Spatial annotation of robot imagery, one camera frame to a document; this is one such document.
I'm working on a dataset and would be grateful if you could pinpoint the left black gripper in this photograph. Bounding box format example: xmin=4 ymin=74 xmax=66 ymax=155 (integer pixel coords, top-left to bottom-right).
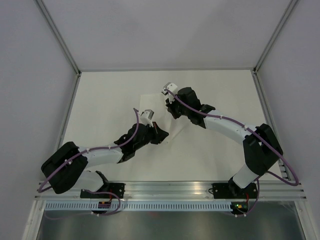
xmin=134 ymin=121 xmax=169 ymax=151

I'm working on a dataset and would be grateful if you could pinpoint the white cloth napkin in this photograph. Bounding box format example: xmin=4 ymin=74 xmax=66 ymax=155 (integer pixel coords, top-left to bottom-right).
xmin=139 ymin=93 xmax=188 ymax=144

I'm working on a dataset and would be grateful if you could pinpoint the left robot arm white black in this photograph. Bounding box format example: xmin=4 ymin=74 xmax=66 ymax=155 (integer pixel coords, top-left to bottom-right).
xmin=40 ymin=122 xmax=169 ymax=198

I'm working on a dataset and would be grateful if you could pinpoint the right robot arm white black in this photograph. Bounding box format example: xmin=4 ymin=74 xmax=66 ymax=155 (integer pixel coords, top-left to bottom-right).
xmin=162 ymin=83 xmax=283 ymax=198

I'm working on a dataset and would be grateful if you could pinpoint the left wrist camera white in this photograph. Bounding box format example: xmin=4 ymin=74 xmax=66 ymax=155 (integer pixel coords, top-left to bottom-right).
xmin=139 ymin=109 xmax=154 ymax=127

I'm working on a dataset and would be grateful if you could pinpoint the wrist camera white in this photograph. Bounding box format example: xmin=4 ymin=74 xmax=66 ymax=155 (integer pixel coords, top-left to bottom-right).
xmin=139 ymin=109 xmax=154 ymax=127
xmin=161 ymin=82 xmax=179 ymax=95

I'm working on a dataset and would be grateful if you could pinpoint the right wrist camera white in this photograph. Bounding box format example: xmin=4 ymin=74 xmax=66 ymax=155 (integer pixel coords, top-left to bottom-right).
xmin=161 ymin=82 xmax=179 ymax=95

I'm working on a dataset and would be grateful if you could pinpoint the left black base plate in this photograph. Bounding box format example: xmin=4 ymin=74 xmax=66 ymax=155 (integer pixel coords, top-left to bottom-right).
xmin=80 ymin=182 xmax=125 ymax=199

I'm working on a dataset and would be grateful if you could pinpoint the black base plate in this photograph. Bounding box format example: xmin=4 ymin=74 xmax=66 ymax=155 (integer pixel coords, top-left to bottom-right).
xmin=80 ymin=182 xmax=125 ymax=199
xmin=208 ymin=182 xmax=258 ymax=200

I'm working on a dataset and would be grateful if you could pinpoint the right side aluminium rail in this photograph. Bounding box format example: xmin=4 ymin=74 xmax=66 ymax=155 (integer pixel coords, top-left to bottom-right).
xmin=250 ymin=69 xmax=293 ymax=181

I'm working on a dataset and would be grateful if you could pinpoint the aluminium rail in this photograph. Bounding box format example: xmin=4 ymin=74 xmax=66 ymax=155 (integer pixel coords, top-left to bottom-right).
xmin=51 ymin=71 xmax=82 ymax=155
xmin=250 ymin=69 xmax=293 ymax=181
xmin=34 ymin=180 xmax=308 ymax=201

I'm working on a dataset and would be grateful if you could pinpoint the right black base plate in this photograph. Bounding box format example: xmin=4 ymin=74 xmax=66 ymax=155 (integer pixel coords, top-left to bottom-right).
xmin=208 ymin=182 xmax=258 ymax=200

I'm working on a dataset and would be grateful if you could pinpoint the left side aluminium rail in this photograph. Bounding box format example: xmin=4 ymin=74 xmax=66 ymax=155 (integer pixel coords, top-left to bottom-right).
xmin=51 ymin=71 xmax=82 ymax=155

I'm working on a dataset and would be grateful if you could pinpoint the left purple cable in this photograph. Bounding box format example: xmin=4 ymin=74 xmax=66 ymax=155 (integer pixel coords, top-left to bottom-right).
xmin=37 ymin=107 xmax=142 ymax=221

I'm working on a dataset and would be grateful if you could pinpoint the white slotted cable duct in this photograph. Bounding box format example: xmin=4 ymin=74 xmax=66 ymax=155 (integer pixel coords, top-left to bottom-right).
xmin=45 ymin=200 xmax=232 ymax=212

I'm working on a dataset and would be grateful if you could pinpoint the aluminium front rail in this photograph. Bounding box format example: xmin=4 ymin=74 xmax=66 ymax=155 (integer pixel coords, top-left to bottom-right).
xmin=34 ymin=180 xmax=308 ymax=201

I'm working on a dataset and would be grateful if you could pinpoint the right aluminium frame post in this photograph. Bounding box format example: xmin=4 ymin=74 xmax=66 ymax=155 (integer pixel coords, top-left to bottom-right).
xmin=252 ymin=0 xmax=300 ymax=75

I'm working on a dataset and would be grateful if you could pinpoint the aluminium frame post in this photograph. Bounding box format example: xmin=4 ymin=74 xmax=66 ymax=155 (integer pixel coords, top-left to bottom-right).
xmin=252 ymin=0 xmax=300 ymax=75
xmin=34 ymin=0 xmax=81 ymax=76

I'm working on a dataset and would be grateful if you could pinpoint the left aluminium frame post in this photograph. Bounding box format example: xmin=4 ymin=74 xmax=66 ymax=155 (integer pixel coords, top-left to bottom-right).
xmin=34 ymin=0 xmax=81 ymax=76

